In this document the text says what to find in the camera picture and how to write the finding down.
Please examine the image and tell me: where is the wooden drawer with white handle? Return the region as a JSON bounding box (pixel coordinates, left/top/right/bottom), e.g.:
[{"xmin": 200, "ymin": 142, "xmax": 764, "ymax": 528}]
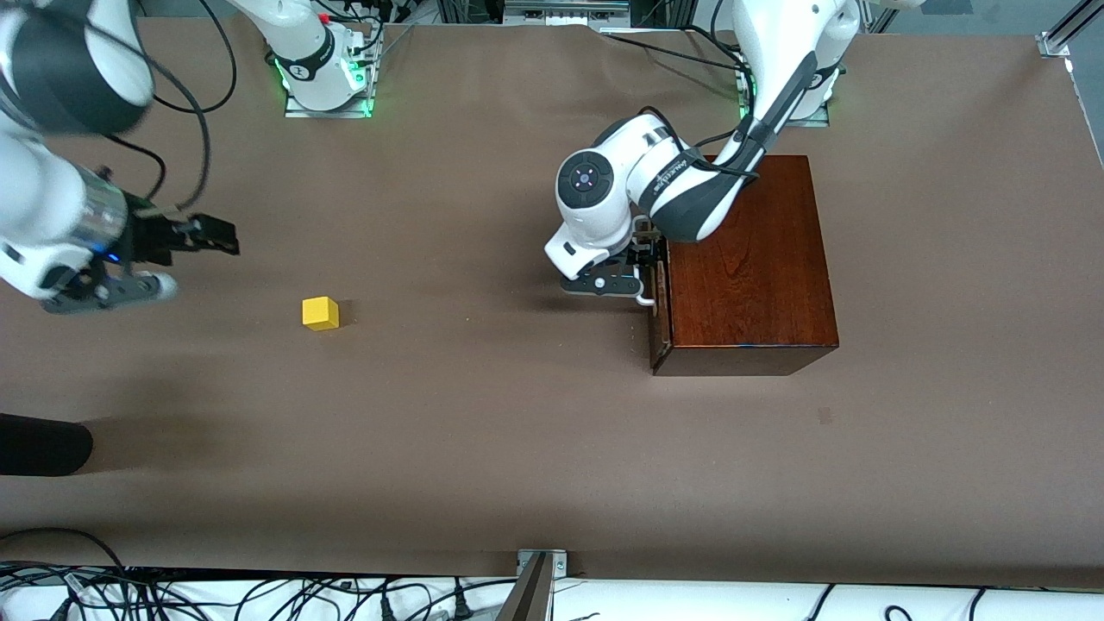
[{"xmin": 637, "ymin": 235, "xmax": 674, "ymax": 372}]

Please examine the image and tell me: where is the yellow cube block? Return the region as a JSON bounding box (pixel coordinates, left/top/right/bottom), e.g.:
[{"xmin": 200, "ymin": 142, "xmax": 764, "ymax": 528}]
[{"xmin": 302, "ymin": 296, "xmax": 341, "ymax": 332}]

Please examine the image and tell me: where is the dark wooden cabinet box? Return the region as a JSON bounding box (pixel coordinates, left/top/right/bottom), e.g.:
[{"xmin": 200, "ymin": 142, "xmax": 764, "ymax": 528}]
[{"xmin": 651, "ymin": 155, "xmax": 840, "ymax": 377}]

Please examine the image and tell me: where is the black foam cylinder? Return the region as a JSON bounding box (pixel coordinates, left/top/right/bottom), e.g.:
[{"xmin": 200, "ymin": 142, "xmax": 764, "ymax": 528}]
[{"xmin": 0, "ymin": 412, "xmax": 94, "ymax": 477}]

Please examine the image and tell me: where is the brown table cover sheet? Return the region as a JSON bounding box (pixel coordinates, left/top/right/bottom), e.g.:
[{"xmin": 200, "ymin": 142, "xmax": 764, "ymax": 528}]
[{"xmin": 0, "ymin": 16, "xmax": 1104, "ymax": 592}]

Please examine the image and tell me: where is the dark angled metal bar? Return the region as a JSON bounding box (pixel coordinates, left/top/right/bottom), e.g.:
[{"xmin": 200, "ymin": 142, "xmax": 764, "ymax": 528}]
[{"xmin": 494, "ymin": 552, "xmax": 553, "ymax": 621}]

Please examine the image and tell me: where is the black cable with metal plug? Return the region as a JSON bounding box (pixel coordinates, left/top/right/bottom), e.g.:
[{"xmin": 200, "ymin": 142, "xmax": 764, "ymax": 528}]
[{"xmin": 129, "ymin": 30, "xmax": 212, "ymax": 214}]

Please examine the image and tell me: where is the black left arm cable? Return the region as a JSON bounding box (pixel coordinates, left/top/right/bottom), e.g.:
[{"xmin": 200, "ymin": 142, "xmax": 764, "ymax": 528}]
[{"xmin": 637, "ymin": 105, "xmax": 762, "ymax": 180}]

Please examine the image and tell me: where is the thin black looping cable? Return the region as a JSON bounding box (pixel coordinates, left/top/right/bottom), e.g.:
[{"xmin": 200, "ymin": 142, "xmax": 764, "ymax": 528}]
[{"xmin": 151, "ymin": 0, "xmax": 239, "ymax": 115}]

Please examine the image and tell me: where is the long black base cable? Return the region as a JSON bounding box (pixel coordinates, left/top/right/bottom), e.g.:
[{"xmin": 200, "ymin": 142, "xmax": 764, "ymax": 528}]
[{"xmin": 599, "ymin": 30, "xmax": 747, "ymax": 74}]

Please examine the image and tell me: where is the grey metal rail unit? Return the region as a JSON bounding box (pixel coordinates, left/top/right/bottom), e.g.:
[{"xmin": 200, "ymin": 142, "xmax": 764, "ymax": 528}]
[{"xmin": 503, "ymin": 0, "xmax": 631, "ymax": 27}]

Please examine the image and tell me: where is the black cable loop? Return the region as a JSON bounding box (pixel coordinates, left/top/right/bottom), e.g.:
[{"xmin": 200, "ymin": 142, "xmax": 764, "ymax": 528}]
[{"xmin": 0, "ymin": 528, "xmax": 130, "ymax": 587}]

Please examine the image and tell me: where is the small metal corner bracket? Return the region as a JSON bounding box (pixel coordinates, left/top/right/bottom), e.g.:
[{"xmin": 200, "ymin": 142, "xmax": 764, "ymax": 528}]
[{"xmin": 516, "ymin": 549, "xmax": 569, "ymax": 579}]

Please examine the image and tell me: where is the white sheet under cables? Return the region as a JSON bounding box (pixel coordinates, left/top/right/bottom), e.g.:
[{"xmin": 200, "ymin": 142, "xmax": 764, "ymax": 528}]
[{"xmin": 0, "ymin": 569, "xmax": 1104, "ymax": 621}]

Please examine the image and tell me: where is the aluminium frame profile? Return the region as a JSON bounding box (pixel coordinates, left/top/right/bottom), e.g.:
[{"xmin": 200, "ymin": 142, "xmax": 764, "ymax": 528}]
[{"xmin": 1038, "ymin": 0, "xmax": 1104, "ymax": 60}]

